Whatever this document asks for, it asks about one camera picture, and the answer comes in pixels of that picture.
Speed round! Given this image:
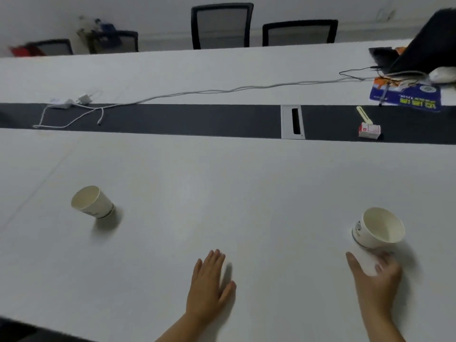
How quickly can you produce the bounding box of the person's left hand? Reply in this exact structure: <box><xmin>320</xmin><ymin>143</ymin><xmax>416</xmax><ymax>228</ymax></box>
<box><xmin>185</xmin><ymin>249</ymin><xmax>238</xmax><ymax>323</ymax></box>

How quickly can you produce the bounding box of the person's right hand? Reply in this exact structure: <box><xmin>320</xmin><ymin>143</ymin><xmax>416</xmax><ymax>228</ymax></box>
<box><xmin>345</xmin><ymin>251</ymin><xmax>403</xmax><ymax>317</ymax></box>

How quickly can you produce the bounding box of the white paper cup blue print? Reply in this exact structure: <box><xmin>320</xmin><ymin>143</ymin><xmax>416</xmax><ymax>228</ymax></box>
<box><xmin>351</xmin><ymin>207</ymin><xmax>406</xmax><ymax>250</ymax></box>
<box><xmin>71</xmin><ymin>185</ymin><xmax>116</xmax><ymax>220</ymax></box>

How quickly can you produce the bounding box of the white conference table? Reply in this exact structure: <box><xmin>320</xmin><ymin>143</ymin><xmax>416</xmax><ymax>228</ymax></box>
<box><xmin>0</xmin><ymin>38</ymin><xmax>456</xmax><ymax>342</ymax></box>

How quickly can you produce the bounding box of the small red round object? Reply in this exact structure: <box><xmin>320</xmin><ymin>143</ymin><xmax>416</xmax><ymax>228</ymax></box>
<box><xmin>358</xmin><ymin>122</ymin><xmax>381</xmax><ymax>140</ymax></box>

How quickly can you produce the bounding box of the pale yellow flat stick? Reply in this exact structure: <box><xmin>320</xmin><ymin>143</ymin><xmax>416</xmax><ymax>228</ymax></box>
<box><xmin>356</xmin><ymin>105</ymin><xmax>374</xmax><ymax>124</ymax></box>

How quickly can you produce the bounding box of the blue orange printed mousepad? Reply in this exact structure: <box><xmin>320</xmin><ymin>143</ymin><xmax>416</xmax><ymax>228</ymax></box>
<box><xmin>369</xmin><ymin>76</ymin><xmax>442</xmax><ymax>113</ymax></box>

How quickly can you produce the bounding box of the white rounded object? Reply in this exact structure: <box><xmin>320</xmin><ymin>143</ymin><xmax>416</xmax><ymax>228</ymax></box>
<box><xmin>429</xmin><ymin>66</ymin><xmax>456</xmax><ymax>84</ymax></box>

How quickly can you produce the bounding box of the white power strip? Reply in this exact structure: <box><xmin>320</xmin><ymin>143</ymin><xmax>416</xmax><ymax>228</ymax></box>
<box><xmin>48</xmin><ymin>97</ymin><xmax>76</xmax><ymax>110</ymax></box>

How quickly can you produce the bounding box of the grey laptop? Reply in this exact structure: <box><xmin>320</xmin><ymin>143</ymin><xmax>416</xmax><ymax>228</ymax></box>
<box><xmin>386</xmin><ymin>7</ymin><xmax>456</xmax><ymax>75</ymax></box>

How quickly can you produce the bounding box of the black mesh office chair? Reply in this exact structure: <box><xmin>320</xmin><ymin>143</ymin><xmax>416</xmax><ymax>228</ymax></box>
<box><xmin>262</xmin><ymin>19</ymin><xmax>338</xmax><ymax>47</ymax></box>
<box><xmin>87</xmin><ymin>30</ymin><xmax>139</xmax><ymax>54</ymax></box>
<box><xmin>28</xmin><ymin>38</ymin><xmax>74</xmax><ymax>56</ymax></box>
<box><xmin>191</xmin><ymin>2</ymin><xmax>254</xmax><ymax>50</ymax></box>

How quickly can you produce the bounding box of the silver table cable hatch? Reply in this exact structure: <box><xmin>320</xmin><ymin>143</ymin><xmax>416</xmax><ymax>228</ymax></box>
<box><xmin>280</xmin><ymin>104</ymin><xmax>306</xmax><ymax>140</ymax></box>

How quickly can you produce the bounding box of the white power strip cord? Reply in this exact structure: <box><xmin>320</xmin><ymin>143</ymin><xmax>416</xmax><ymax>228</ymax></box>
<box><xmin>69</xmin><ymin>76</ymin><xmax>378</xmax><ymax>107</ymax></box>

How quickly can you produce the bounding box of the white charging cable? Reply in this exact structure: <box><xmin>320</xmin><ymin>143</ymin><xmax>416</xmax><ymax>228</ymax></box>
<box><xmin>32</xmin><ymin>103</ymin><xmax>105</xmax><ymax>129</ymax></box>

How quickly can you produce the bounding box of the black laptop cable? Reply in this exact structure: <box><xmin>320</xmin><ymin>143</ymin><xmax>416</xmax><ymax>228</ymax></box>
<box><xmin>338</xmin><ymin>66</ymin><xmax>389</xmax><ymax>81</ymax></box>

